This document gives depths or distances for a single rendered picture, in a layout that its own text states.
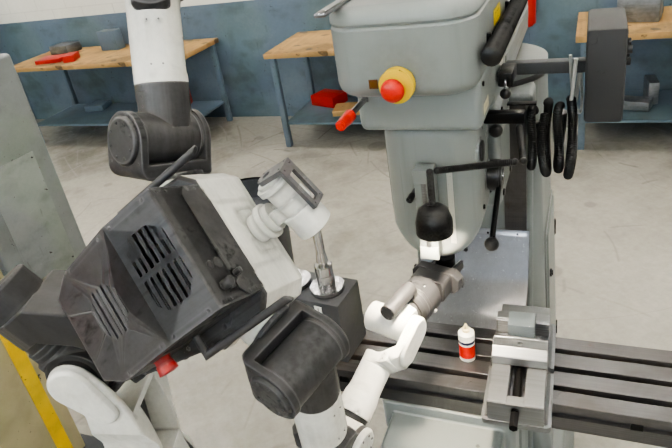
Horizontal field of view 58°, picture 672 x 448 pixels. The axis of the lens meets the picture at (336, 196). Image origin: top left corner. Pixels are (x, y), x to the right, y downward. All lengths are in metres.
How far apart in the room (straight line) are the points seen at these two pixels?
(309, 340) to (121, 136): 0.44
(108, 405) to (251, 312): 0.37
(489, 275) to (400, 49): 0.97
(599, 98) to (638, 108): 3.66
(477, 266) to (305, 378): 0.99
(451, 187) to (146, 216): 0.63
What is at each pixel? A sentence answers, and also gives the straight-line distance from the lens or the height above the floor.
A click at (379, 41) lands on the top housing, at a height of 1.83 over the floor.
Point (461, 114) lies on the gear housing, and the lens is 1.15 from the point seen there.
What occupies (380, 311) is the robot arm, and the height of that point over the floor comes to 1.28.
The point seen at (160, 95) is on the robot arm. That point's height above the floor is 1.81.
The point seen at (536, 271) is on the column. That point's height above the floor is 0.96.
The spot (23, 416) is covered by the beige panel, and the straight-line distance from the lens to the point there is 2.84.
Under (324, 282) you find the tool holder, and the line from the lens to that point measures 1.56.
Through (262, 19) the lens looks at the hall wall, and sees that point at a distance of 6.23.
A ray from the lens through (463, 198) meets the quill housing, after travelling 1.27.
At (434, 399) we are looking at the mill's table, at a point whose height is 0.91.
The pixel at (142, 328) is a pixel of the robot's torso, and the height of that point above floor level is 1.55.
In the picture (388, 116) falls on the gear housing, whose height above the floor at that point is 1.66.
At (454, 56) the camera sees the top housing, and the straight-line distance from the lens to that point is 1.02.
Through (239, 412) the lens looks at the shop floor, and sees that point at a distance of 2.99.
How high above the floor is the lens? 2.07
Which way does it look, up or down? 27 degrees down
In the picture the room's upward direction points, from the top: 10 degrees counter-clockwise
